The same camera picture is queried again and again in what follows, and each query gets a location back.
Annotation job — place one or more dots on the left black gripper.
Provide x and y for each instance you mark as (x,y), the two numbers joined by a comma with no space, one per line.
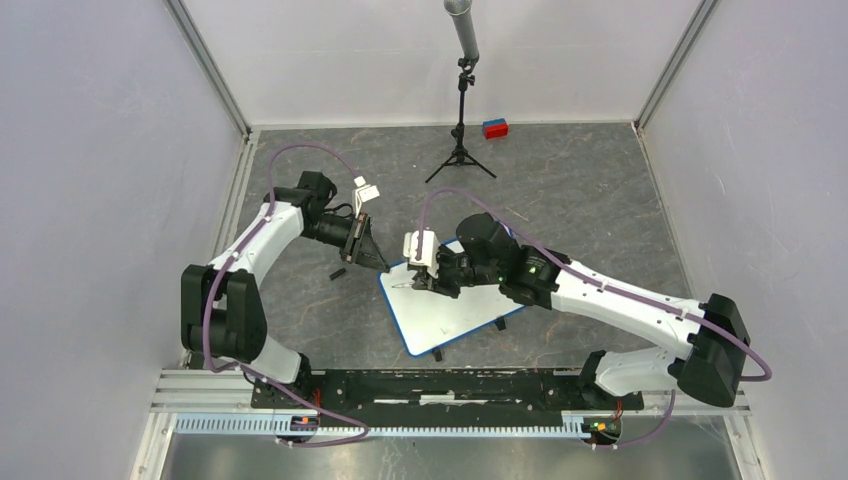
(360,247)

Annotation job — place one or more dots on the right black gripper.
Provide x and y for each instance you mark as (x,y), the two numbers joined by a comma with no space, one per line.
(440,285)

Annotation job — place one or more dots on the blue-framed whiteboard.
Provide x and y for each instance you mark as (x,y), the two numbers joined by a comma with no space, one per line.
(427,321)

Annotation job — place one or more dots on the silver microphone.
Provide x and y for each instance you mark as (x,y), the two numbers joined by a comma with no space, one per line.
(460,14)

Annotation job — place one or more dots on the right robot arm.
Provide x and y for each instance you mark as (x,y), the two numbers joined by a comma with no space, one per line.
(699,348)

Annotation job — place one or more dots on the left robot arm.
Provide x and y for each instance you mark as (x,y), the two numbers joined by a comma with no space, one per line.
(222,314)

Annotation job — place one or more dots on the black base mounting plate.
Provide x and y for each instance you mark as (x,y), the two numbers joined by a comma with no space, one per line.
(440,398)

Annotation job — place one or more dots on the red and blue eraser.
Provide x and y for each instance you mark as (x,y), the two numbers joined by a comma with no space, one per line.
(495,128)

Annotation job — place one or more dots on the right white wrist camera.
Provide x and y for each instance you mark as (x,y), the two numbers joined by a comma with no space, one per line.
(420,250)

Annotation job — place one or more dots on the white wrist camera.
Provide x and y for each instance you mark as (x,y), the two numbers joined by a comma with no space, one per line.
(420,250)
(363,193)

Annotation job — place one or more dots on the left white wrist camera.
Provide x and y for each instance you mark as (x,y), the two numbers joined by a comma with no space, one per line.
(363,193)

